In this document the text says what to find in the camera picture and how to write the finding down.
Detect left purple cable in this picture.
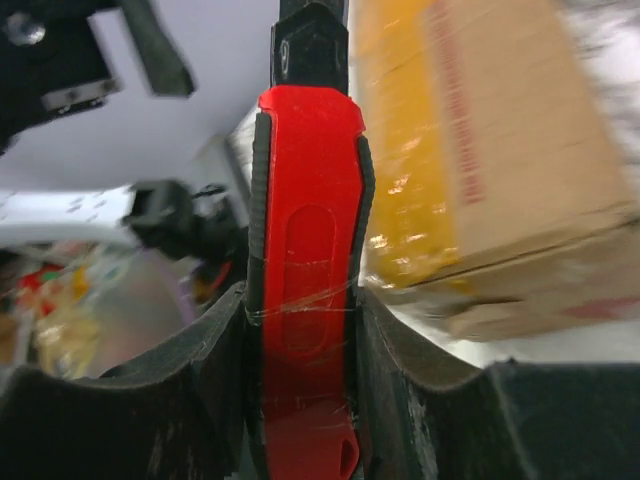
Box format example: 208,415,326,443
174,269,199,326

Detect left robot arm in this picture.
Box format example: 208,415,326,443
1,1,238,261

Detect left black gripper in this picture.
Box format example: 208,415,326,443
1,1,195,149

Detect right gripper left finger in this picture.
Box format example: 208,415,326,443
1,284,245,479

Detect red utility knife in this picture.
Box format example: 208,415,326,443
245,1,375,479

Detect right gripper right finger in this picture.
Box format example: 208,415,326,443
355,290,639,479

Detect brown cardboard express box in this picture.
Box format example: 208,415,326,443
352,1,639,342

